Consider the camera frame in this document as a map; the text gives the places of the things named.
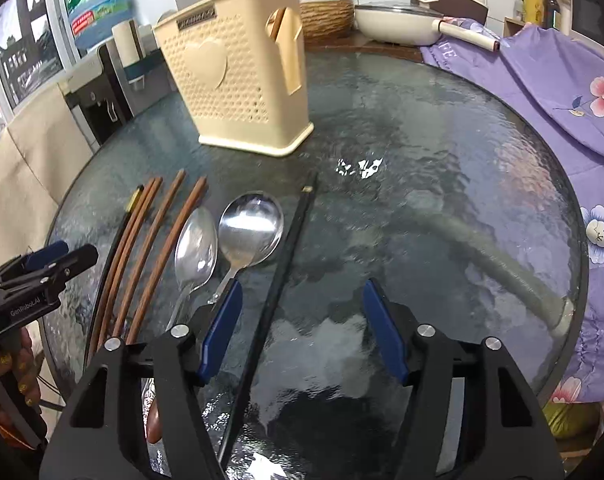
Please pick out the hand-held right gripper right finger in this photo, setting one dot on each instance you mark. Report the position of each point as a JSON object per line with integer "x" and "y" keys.
{"x": 384, "y": 332}

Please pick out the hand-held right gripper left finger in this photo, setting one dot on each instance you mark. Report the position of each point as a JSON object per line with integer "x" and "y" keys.
{"x": 222, "y": 330}

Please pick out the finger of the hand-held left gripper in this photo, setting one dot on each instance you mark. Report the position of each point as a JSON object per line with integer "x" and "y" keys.
{"x": 72, "y": 262}
{"x": 44, "y": 255}

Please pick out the black chopstick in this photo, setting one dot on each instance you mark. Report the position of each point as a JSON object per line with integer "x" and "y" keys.
{"x": 114, "y": 245}
{"x": 282, "y": 280}

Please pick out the small metal spoon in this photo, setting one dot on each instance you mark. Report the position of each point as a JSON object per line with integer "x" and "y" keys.
{"x": 197, "y": 252}

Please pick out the large metal spoon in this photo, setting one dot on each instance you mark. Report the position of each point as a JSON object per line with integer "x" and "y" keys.
{"x": 252, "y": 230}

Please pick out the cream plastic utensil holder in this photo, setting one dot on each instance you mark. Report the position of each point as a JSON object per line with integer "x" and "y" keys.
{"x": 232, "y": 90}

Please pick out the person's left hand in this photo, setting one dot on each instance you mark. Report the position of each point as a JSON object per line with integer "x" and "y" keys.
{"x": 24, "y": 360}

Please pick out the beige cloth cover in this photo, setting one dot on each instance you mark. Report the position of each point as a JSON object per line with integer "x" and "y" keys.
{"x": 22, "y": 175}

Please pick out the water dispenser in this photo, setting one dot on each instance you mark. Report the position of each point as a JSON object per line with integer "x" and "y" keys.
{"x": 94, "y": 105}

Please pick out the yellow-green cloth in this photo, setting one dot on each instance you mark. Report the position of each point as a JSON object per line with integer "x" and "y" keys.
{"x": 566, "y": 417}

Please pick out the teal plastic holder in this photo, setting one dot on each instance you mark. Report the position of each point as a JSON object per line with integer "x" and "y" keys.
{"x": 149, "y": 67}

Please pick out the glass window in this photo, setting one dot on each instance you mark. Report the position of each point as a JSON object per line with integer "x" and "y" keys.
{"x": 24, "y": 40}

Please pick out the blue water bottle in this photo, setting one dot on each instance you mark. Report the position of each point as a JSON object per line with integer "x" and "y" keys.
{"x": 97, "y": 2}

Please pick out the purple floral blanket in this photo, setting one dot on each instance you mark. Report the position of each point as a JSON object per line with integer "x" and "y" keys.
{"x": 541, "y": 90}

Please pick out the white pan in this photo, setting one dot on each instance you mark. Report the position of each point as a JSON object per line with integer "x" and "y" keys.
{"x": 396, "y": 27}

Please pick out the woven basket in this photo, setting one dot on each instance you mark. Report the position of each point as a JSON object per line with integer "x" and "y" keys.
{"x": 327, "y": 20}

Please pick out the small wooden box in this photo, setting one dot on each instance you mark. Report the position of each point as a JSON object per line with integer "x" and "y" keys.
{"x": 514, "y": 27}

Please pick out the dark bottle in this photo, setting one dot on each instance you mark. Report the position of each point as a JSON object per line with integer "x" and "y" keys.
{"x": 552, "y": 7}

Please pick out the black appliance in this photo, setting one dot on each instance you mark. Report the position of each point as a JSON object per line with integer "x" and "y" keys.
{"x": 591, "y": 15}

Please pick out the grey table frame tube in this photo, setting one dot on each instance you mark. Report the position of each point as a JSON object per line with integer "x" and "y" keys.
{"x": 506, "y": 270}

